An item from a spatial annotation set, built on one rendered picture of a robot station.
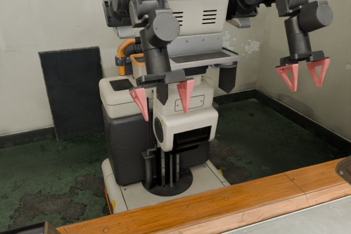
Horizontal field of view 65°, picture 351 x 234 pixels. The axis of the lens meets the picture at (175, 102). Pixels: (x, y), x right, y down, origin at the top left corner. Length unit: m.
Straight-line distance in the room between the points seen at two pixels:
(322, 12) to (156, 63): 0.44
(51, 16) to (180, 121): 1.51
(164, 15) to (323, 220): 0.62
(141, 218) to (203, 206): 0.15
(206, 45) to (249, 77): 2.13
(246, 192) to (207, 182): 0.76
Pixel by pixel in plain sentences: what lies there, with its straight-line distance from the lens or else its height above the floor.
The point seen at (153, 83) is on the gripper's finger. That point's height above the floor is 1.06.
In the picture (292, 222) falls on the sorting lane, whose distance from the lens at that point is 0.78.
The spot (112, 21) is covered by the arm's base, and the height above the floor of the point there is 1.16.
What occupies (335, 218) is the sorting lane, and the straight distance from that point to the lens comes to 0.84.
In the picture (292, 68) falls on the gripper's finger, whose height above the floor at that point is 1.06.
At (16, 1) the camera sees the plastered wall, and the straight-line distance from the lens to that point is 2.26.
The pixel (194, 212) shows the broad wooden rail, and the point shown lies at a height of 0.76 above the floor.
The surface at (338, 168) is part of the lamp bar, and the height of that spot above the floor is 1.05.
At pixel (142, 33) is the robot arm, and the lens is 0.64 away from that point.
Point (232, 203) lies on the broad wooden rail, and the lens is 0.75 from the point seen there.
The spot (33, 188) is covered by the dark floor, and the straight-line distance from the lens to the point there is 2.12.
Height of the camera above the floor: 1.29
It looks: 26 degrees down
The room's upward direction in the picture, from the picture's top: straight up
